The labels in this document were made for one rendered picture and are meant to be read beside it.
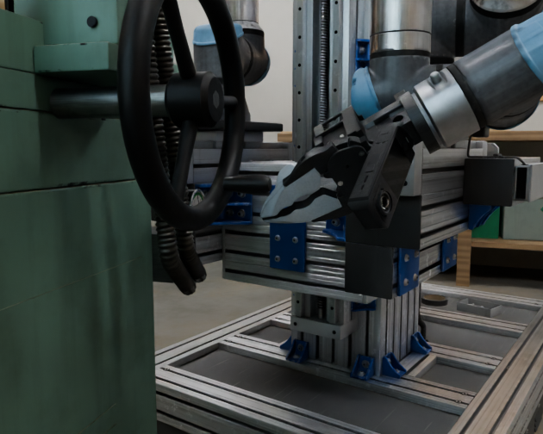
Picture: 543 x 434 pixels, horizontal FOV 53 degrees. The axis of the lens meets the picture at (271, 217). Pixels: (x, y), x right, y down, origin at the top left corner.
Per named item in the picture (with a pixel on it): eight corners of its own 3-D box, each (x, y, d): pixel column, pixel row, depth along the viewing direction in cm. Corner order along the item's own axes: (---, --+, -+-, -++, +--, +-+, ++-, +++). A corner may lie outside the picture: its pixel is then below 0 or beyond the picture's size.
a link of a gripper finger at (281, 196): (261, 195, 68) (325, 158, 65) (262, 224, 63) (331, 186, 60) (246, 178, 66) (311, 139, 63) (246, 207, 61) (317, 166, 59)
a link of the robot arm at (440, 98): (487, 141, 56) (458, 79, 52) (446, 164, 58) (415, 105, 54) (464, 110, 62) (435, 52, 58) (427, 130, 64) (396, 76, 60)
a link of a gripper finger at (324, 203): (275, 212, 69) (338, 176, 67) (277, 241, 65) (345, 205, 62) (261, 195, 68) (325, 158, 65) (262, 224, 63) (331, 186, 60)
